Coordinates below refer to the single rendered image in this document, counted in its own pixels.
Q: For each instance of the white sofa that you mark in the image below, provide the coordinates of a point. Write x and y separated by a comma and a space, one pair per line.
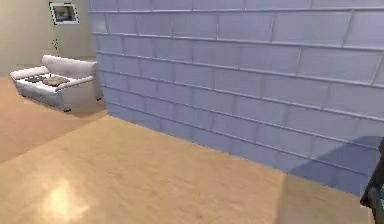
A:
71, 91

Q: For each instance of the brown cushion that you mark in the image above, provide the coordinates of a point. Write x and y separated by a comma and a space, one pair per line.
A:
55, 80

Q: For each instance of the framed wall picture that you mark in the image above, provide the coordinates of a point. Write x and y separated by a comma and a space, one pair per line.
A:
64, 13

